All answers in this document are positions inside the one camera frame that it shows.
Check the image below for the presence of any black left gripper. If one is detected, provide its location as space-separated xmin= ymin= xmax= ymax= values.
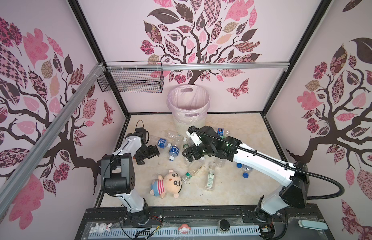
xmin=133 ymin=144 xmax=159 ymax=165

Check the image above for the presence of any blue label clear bottle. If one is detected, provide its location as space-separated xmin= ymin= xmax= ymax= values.
xmin=150 ymin=136 xmax=172 ymax=149

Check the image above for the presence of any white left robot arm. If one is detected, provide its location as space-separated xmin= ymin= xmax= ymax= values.
xmin=101 ymin=133 xmax=150 ymax=224

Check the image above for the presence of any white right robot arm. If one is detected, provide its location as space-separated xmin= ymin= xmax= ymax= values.
xmin=183 ymin=126 xmax=310 ymax=222

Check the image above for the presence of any white ribbed trash bin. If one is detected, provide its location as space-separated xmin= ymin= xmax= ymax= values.
xmin=173 ymin=113 xmax=207 ymax=136

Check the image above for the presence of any small blue label bottle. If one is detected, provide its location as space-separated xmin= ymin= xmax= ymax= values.
xmin=217 ymin=128 xmax=230 ymax=138

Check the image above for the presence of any tall clear bottle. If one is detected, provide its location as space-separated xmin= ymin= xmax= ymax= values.
xmin=189 ymin=157 xmax=206 ymax=176

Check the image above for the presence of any blue cap small bottle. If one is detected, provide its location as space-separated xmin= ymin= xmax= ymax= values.
xmin=169 ymin=145 xmax=180 ymax=162

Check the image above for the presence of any crushed clear plastic bottle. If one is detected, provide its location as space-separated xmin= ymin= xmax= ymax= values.
xmin=166 ymin=131 xmax=183 ymax=141

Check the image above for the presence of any clear bottle green cap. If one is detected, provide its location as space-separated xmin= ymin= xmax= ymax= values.
xmin=182 ymin=172 xmax=192 ymax=183

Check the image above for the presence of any cartoon boy plush doll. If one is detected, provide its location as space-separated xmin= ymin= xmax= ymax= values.
xmin=150 ymin=170 xmax=183 ymax=199

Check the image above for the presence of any clear bottle green label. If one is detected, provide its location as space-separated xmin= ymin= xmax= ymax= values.
xmin=205 ymin=162 xmax=216 ymax=191

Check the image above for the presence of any white vent strip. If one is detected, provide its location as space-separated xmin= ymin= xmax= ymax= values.
xmin=88 ymin=226 xmax=261 ymax=240

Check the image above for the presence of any black round knob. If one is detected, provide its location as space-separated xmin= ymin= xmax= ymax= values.
xmin=218 ymin=219 xmax=230 ymax=232

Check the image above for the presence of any red white small figurine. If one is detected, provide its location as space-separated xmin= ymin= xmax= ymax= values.
xmin=178 ymin=224 xmax=191 ymax=234

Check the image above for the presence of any white bunny figurine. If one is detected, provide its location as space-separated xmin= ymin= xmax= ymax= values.
xmin=89 ymin=223 xmax=113 ymax=234

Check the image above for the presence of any black corrugated cable conduit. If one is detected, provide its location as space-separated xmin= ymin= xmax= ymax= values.
xmin=190 ymin=127 xmax=345 ymax=200

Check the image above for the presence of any black wire basket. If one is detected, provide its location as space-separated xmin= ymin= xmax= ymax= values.
xmin=97 ymin=60 xmax=165 ymax=94

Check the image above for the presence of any aluminium rail back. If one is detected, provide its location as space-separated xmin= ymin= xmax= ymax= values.
xmin=107 ymin=62 xmax=290 ymax=71

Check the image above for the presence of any aluminium rail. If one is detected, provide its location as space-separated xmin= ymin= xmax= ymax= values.
xmin=107 ymin=62 xmax=290 ymax=71
xmin=0 ymin=63 xmax=105 ymax=219

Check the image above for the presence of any white handle device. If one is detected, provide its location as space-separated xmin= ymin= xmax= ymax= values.
xmin=298 ymin=220 xmax=329 ymax=231

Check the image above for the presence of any aluminium rail left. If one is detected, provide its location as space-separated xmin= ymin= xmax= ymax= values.
xmin=0 ymin=63 xmax=105 ymax=219

